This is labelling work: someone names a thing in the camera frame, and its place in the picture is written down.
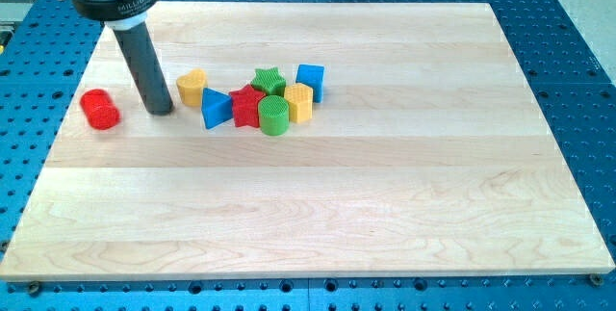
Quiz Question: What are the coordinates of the board corner screw left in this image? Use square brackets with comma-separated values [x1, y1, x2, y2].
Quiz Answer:
[26, 281, 41, 297]

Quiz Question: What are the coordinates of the green cylinder block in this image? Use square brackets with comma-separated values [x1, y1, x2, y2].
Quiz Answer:
[258, 95, 289, 136]

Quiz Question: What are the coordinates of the red star block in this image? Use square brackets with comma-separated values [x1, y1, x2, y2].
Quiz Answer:
[229, 85, 266, 128]

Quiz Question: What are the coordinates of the board corner screw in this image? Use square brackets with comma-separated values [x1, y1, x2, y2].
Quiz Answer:
[588, 273, 603, 287]
[26, 281, 41, 297]

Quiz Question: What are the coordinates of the yellow hexagon block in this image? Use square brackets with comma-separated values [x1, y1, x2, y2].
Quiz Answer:
[284, 83, 313, 123]

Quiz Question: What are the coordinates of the board corner screw right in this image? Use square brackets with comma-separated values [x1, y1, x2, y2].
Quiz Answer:
[588, 273, 603, 287]

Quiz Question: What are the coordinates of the yellow heart block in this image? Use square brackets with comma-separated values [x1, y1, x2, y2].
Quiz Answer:
[176, 68, 208, 107]

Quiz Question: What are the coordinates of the blue triangle block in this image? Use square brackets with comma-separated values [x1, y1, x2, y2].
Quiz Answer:
[201, 88, 233, 129]

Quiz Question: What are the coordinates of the light wooden board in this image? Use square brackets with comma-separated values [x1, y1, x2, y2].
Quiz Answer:
[1, 2, 614, 282]

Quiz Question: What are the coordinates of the blue cube block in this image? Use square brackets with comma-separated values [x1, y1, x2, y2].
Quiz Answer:
[295, 65, 324, 103]

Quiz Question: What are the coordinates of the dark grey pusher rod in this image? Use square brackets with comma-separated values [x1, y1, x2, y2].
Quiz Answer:
[114, 22, 173, 116]

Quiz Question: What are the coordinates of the green star block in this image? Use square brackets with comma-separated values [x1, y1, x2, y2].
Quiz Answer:
[250, 67, 287, 96]

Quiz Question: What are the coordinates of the red cylinder block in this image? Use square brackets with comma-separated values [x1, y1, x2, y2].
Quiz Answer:
[80, 89, 121, 130]

